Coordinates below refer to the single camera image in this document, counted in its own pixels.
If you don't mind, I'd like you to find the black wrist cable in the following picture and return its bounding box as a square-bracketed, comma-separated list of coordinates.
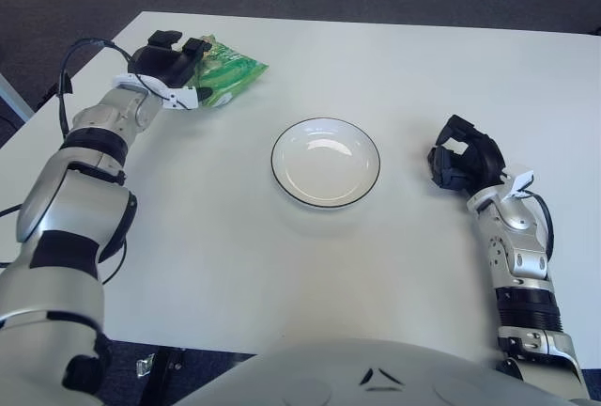
[528, 192, 555, 257]
[54, 38, 142, 139]

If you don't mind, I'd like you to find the metal table leg bracket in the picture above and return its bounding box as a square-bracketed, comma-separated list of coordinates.
[135, 352, 157, 377]

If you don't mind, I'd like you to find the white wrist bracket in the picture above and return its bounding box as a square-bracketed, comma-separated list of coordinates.
[504, 169, 536, 198]
[114, 73, 198, 110]

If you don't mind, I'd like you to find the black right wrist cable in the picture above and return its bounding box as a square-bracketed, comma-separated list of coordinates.
[528, 192, 555, 257]

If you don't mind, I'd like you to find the green chips snack bag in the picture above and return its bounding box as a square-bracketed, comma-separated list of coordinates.
[185, 34, 270, 109]

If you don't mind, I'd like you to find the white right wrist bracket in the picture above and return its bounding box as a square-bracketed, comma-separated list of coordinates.
[504, 169, 536, 198]

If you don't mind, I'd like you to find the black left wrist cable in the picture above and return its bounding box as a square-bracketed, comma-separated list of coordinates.
[54, 38, 142, 139]

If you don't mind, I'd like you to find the black table leg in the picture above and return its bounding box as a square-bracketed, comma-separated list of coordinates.
[148, 348, 189, 406]

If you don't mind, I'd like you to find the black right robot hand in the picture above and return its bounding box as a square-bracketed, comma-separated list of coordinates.
[426, 114, 508, 190]

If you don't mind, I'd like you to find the white plate black rim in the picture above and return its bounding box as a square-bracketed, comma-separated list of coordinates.
[270, 117, 381, 211]

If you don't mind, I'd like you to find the black left elbow cable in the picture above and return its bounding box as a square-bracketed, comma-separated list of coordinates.
[98, 231, 128, 285]

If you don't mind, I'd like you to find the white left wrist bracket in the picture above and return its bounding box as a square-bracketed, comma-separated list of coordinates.
[114, 73, 198, 110]

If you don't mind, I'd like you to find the white neighbouring desk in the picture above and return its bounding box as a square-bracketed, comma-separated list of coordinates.
[0, 71, 35, 123]

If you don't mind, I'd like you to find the grey robot torso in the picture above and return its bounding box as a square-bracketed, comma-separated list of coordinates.
[176, 337, 601, 406]

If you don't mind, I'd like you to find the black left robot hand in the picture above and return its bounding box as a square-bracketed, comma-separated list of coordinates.
[129, 29, 212, 102]

